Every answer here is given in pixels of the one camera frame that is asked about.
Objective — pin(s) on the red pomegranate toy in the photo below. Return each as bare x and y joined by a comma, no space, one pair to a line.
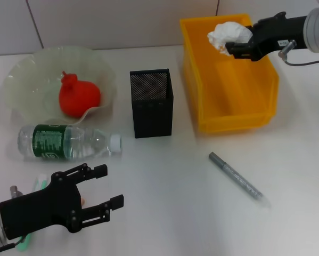
79,96

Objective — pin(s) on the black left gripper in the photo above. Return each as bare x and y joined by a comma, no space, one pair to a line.
42,208

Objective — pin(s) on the black mesh pen holder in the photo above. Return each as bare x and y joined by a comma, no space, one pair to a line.
152,117

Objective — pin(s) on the yellow plastic bin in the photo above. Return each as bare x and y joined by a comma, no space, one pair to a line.
228,101

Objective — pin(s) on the pale green glass fruit plate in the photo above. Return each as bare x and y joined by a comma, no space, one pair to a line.
28,80

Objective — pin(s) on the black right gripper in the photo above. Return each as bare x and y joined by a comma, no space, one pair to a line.
279,32

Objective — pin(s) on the green utility knife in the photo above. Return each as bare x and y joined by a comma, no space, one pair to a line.
40,180

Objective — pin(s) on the green label water bottle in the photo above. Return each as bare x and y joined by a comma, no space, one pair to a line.
50,142

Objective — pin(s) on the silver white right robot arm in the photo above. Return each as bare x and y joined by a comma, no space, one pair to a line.
317,26

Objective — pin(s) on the silver marker pen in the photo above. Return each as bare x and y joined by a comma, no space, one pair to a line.
236,178

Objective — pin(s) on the white paper ball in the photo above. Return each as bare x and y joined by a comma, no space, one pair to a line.
228,33

